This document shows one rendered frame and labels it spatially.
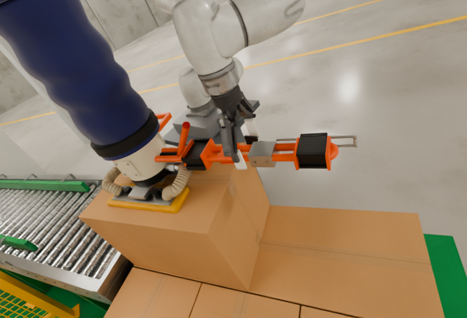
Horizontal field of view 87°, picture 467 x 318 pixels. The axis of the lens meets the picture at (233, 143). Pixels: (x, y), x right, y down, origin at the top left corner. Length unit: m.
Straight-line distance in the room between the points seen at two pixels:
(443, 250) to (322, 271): 0.86
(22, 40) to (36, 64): 0.06
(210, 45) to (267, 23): 0.13
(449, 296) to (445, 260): 0.18
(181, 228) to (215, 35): 0.55
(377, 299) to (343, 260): 0.15
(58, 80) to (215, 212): 0.55
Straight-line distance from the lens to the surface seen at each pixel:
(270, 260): 1.11
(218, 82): 0.57
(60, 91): 0.80
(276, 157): 0.66
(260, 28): 0.57
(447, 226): 1.87
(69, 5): 0.78
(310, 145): 0.64
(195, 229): 0.78
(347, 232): 1.13
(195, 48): 0.54
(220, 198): 0.81
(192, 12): 0.53
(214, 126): 1.45
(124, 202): 1.02
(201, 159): 0.75
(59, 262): 1.83
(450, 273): 1.72
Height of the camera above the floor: 1.51
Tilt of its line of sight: 35 degrees down
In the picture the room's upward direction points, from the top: 24 degrees counter-clockwise
